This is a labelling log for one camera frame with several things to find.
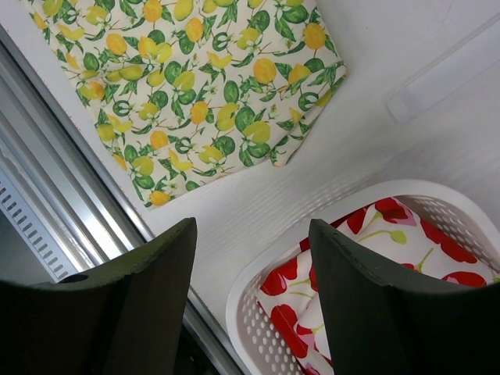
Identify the white laundry basket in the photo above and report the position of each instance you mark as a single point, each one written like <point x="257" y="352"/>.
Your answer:
<point x="256" y="341"/>

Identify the red poppy print cloth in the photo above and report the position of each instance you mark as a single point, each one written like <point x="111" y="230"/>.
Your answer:
<point x="435" y="247"/>

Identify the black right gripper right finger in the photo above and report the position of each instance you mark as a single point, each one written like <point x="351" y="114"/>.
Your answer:
<point x="383" y="318"/>

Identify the aluminium mounting rail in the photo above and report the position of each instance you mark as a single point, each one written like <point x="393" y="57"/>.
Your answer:
<point x="57" y="173"/>

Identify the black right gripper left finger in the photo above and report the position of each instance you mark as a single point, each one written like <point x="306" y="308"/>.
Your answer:
<point x="121" y="317"/>

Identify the white slotted cable duct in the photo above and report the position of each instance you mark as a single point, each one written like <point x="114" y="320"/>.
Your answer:
<point x="29" y="252"/>

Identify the lemon print skirt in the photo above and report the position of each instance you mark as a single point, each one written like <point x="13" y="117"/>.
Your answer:
<point x="183" y="93"/>

